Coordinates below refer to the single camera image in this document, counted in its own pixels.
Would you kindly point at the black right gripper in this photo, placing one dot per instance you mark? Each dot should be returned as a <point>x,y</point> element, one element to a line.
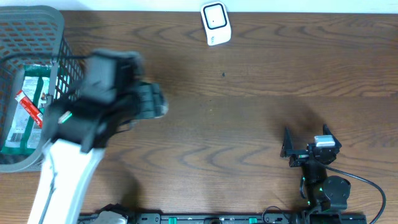
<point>288,150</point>

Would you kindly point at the red white snack stick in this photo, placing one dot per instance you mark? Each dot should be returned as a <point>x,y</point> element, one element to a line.
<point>28,105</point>

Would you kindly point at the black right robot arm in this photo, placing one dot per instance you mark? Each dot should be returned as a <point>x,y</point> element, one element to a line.
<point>324,192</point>

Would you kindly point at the grey plastic basket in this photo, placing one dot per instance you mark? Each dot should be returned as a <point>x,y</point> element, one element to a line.
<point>32,35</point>

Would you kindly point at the white barcode scanner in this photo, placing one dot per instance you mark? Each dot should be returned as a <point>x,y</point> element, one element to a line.
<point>216,23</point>

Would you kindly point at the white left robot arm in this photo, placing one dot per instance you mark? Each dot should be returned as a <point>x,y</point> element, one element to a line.
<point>110,97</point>

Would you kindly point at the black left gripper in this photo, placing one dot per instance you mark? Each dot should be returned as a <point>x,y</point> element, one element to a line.
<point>159,105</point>

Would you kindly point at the green white snack bag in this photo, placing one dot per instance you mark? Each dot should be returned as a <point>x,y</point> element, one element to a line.
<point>24,134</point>

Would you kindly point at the black mounting rail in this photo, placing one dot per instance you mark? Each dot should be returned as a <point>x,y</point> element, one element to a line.
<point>270,218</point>

